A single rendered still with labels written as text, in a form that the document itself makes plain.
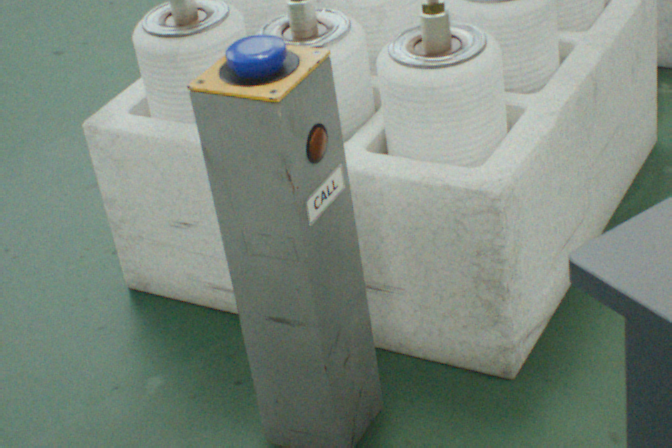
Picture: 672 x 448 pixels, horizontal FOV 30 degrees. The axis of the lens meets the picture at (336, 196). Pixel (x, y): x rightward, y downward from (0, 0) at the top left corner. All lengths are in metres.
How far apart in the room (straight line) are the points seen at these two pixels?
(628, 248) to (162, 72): 0.53
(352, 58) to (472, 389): 0.28
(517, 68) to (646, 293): 0.46
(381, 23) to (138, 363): 0.36
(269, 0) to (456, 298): 0.33
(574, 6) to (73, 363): 0.54
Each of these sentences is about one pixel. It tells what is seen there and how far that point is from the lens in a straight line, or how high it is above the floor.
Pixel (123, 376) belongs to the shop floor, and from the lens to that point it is 1.10.
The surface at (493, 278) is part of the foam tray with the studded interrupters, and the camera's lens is 0.96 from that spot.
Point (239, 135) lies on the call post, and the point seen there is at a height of 0.28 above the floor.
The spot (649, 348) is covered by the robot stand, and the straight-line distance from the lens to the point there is 0.63.
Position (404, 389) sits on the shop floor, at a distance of 1.02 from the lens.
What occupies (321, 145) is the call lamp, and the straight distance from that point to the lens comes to 0.83.
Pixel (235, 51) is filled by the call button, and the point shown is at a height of 0.33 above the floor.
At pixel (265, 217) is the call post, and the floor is 0.22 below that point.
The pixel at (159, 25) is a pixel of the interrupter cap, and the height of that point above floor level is 0.25.
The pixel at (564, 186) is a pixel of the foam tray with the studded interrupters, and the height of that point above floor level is 0.11.
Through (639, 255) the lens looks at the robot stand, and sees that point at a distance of 0.64.
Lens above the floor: 0.67
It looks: 32 degrees down
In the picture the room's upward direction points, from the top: 9 degrees counter-clockwise
